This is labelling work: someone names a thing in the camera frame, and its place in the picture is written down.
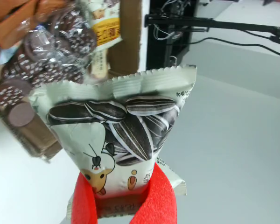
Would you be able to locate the beige white snack packet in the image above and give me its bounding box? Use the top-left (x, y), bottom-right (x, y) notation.
top-left (88, 48), bottom-right (112, 80)

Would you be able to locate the brown cardboard box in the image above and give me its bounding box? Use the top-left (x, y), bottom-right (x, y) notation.
top-left (0, 0), bottom-right (143, 165)

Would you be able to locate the orange brown sausage snack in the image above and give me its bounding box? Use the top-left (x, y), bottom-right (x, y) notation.
top-left (0, 0), bottom-right (66, 49)

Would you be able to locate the sunflower seed snack packet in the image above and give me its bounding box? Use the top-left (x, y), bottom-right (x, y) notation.
top-left (29, 64), bottom-right (198, 220)

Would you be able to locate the yellow label snack packet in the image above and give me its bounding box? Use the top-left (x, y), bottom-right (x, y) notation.
top-left (87, 0), bottom-right (122, 51)

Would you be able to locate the chocolate cookie roll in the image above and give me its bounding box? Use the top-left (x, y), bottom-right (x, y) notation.
top-left (0, 78), bottom-right (37, 128)

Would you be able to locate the black equipment cart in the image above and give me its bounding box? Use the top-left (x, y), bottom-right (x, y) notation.
top-left (146, 0), bottom-right (199, 70)

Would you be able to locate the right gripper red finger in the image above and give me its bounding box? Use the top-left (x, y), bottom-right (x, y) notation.
top-left (70, 170), bottom-right (99, 224)
top-left (128, 162), bottom-right (178, 224)

